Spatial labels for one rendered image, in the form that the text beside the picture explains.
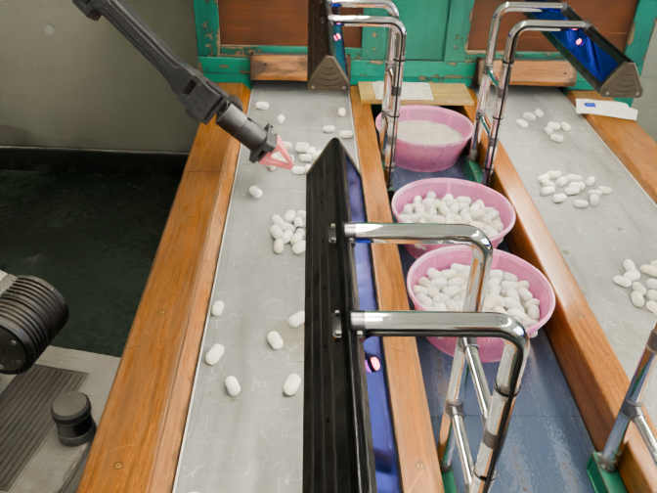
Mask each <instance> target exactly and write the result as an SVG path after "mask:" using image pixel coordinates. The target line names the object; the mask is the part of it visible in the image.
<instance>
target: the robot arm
mask: <svg viewBox="0 0 657 493"><path fill-rule="evenodd" d="M71 2H72V3H73V4H74V5H75V6H76V7H77V8H78V9H79V10H80V11H81V12H82V13H83V14H84V15H85V16H86V17H87V18H89V19H91V20H93V21H98V20H99V18H100V17H101V15H103V16H104V17H105V18H106V19H107V20H109V21H110V22H111V23H112V24H113V25H114V26H115V27H116V28H117V29H118V30H119V31H120V32H121V33H122V34H123V36H124V37H125V38H126V39H127V40H128V41H129V42H130V43H131V44H132V45H133V46H134V47H135V48H136V49H137V50H138V51H139V52H140V53H141V54H142V55H143V56H144V57H145V58H146V59H147V60H148V61H149V62H150V63H151V64H152V65H153V66H154V67H155V68H156V69H157V70H158V71H159V72H160V73H161V74H162V75H163V77H164V78H165V79H166V80H167V82H168V83H169V85H170V87H171V89H172V90H173V91H174V92H175V93H176V94H177V95H178V97H177V99H178V100H179V101H180V102H181V103H182V104H183V105H184V106H185V107H186V109H185V113H186V114H187V115H188V116H189V117H191V118H192V119H193V120H195V121H196V122H200V121H201V122H202V123H203V124H205V125H207V124H208V122H209V121H210V120H211V118H212V117H213V116H214V115H215V114H216V119H215V123H216V124H217V125H218V126H220V127H221V128H222V129H224V130H225V131H226V132H227V133H229V134H230V135H231V136H233V137H234V138H235V139H236V140H238V141H239V142H240V143H242V144H243V145H244V146H246V147H247V148H248V149H249V150H250V154H249V161H250V162H252V163H255V162H256V161H258V162H259V163H260V164H265V165H272V166H277V167H281V168H285V169H289V170H291V169H292V168H293V167H294V163H293V162H292V160H291V158H290V156H289V154H288V152H287V150H286V148H285V145H284V143H283V141H282V139H281V137H280V136H279V135H278V134H277V133H275V134H272V128H273V127H274V126H273V125H272V124H270V123H268V124H267V125H266V126H265V127H264V128H262V127H261V126H260V125H259V124H257V123H256V122H255V121H254V120H252V119H251V118H250V117H249V116H247V115H246V114H245V113H244V112H243V103H242V101H241V99H240V98H239V97H238V96H235V95H229V93H228V92H226V91H225V90H224V89H222V88H221V87H220V86H218V85H217V84H216V83H214V82H213V81H212V80H210V79H208V78H206V77H205V76H204V75H203V74H202V73H201V72H200V71H199V70H197V69H195V68H193V67H191V66H189V65H188V64H187V63H186V62H184V61H183V60H182V59H181V58H180V57H179V56H178V55H177V54H176V53H175V52H174V51H173V50H172V49H171V48H170V47H169V46H168V45H167V44H166V43H165V42H164V41H163V40H162V39H161V38H160V37H159V36H158V35H157V34H156V33H155V32H154V31H153V30H152V29H151V28H150V27H149V26H148V25H147V24H146V23H145V22H144V21H143V20H142V19H141V18H140V17H139V16H138V15H137V14H136V13H135V12H134V11H133V10H132V9H131V8H130V7H129V6H128V5H127V3H126V2H125V1H124V0H71ZM277 151H279V152H280V153H281V154H282V156H283V157H284V158H285V160H286V162H287V163H286V162H283V161H281V160H279V159H277V158H275V157H272V155H273V153H274V152H277Z"/></svg>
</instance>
